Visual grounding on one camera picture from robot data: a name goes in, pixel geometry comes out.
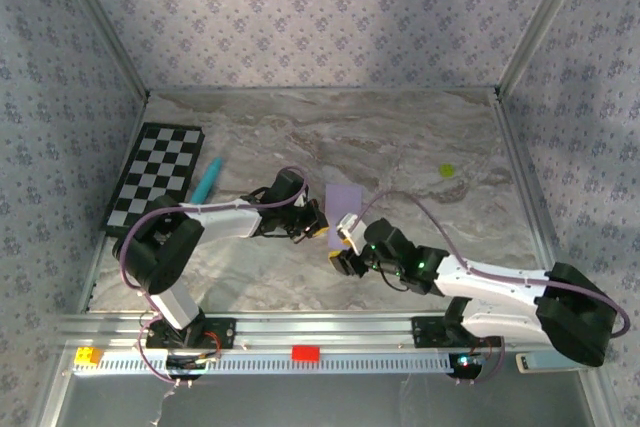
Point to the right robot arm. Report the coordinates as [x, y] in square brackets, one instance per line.
[490, 292]

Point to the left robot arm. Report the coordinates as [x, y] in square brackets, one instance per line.
[225, 222]

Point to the teal toy microphone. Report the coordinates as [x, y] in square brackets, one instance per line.
[209, 179]

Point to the small yellow-green object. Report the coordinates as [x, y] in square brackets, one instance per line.
[446, 170]

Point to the red block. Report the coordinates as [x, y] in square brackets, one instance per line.
[306, 353]

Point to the black controller board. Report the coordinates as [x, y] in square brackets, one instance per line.
[467, 364]
[182, 364]

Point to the black and white chessboard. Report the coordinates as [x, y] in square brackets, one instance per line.
[160, 162]

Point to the light blue box device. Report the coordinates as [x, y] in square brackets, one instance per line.
[530, 362]

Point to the yellow block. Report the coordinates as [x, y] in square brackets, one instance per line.
[87, 356]

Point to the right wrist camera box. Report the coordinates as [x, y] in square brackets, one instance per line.
[348, 223]

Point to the aluminium mounting rail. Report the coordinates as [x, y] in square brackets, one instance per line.
[325, 329]

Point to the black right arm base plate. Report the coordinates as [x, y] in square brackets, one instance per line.
[425, 332]

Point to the aluminium frame beam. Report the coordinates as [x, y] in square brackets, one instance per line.
[517, 147]
[92, 277]
[320, 90]

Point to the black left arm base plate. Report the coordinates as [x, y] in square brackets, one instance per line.
[220, 332]

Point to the aluminium frame post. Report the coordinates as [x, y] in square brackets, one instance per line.
[105, 27]
[545, 22]

